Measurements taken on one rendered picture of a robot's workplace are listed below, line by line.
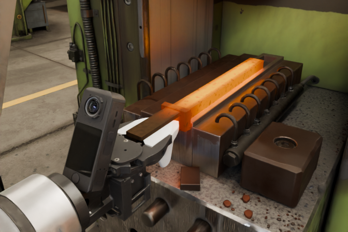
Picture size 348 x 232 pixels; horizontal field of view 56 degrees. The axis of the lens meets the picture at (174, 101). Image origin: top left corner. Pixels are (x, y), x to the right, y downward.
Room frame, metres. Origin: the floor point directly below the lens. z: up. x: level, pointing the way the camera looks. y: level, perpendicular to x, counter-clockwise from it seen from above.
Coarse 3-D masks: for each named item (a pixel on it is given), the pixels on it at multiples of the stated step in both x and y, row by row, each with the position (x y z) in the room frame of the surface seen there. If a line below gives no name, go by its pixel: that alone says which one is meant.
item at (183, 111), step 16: (240, 64) 0.68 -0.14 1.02; (256, 64) 0.68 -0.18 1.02; (224, 80) 0.58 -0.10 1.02; (240, 80) 0.61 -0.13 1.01; (192, 96) 0.51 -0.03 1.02; (208, 96) 0.51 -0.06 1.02; (160, 112) 0.44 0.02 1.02; (176, 112) 0.44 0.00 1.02; (192, 112) 0.47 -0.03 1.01; (144, 128) 0.39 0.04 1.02; (160, 128) 0.40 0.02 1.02
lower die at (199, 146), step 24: (216, 72) 0.70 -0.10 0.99; (264, 72) 0.69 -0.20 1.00; (288, 72) 0.70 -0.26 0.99; (168, 96) 0.57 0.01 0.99; (240, 96) 0.57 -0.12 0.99; (264, 96) 0.57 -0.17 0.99; (192, 120) 0.46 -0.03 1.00; (240, 120) 0.48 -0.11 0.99; (192, 144) 0.45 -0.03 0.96; (216, 144) 0.42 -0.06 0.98; (216, 168) 0.42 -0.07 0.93
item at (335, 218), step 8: (344, 152) 0.45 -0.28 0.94; (344, 160) 0.45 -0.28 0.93; (344, 168) 0.44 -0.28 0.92; (344, 176) 0.44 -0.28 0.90; (336, 184) 0.45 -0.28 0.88; (344, 184) 0.44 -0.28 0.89; (336, 192) 0.45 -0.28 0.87; (344, 192) 0.44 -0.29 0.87; (336, 200) 0.44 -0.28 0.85; (344, 200) 0.44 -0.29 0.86; (336, 208) 0.44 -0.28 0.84; (344, 208) 0.43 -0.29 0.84; (328, 216) 0.45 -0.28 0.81; (336, 216) 0.44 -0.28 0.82; (344, 216) 0.43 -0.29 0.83; (328, 224) 0.45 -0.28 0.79; (336, 224) 0.44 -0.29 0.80; (344, 224) 0.43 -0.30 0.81
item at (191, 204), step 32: (320, 96) 0.74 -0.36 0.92; (320, 128) 0.58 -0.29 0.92; (320, 160) 0.47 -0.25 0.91; (160, 192) 0.41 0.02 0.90; (192, 192) 0.39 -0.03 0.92; (224, 192) 0.39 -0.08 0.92; (256, 192) 0.39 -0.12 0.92; (320, 192) 0.39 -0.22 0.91; (128, 224) 0.46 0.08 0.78; (192, 224) 0.38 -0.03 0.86; (224, 224) 0.35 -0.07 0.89; (256, 224) 0.33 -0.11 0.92; (320, 224) 0.44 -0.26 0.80
